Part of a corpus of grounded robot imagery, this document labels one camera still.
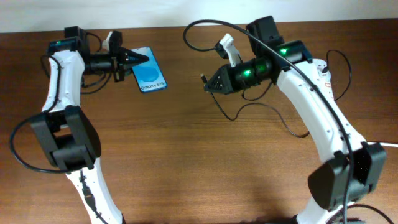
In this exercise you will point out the blue smartphone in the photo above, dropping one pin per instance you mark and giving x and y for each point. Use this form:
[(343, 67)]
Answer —
[(148, 75)]

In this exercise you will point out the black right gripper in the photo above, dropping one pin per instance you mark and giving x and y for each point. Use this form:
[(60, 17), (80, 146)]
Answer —
[(229, 78)]

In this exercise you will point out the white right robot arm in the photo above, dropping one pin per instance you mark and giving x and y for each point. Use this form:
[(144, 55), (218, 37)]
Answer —
[(350, 166)]

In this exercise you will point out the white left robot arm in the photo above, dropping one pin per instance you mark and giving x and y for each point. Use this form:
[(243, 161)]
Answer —
[(67, 137)]

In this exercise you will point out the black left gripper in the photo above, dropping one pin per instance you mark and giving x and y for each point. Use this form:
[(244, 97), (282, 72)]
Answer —
[(120, 62)]

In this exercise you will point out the white power strip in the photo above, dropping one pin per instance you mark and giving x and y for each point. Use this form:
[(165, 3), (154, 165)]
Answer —
[(324, 76)]

